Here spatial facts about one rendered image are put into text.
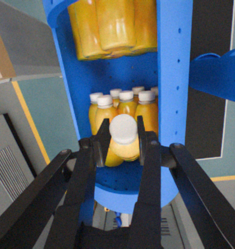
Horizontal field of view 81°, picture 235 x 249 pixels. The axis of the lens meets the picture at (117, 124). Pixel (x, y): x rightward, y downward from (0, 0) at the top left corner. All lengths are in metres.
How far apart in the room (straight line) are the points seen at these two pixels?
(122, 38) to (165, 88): 0.11
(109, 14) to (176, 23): 0.11
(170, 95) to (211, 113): 1.32
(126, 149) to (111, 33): 0.19
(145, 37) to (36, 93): 1.55
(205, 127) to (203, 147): 0.23
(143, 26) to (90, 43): 0.11
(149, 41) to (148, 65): 0.16
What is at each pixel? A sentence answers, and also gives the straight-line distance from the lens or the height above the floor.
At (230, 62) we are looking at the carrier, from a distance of 0.92.
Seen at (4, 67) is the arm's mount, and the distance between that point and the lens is 0.56.
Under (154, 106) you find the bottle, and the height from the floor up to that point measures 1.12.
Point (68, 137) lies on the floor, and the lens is 1.78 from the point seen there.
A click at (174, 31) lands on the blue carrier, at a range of 0.26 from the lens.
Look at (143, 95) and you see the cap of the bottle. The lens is 0.34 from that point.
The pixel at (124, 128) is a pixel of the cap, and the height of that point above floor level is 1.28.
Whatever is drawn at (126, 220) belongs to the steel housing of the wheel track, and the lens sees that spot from 0.94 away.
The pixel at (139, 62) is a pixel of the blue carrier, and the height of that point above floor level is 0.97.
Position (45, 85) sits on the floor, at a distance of 1.70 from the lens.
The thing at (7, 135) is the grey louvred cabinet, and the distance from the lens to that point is 1.97.
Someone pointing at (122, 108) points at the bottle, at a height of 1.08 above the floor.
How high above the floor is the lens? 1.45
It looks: 68 degrees down
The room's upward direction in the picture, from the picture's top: 168 degrees counter-clockwise
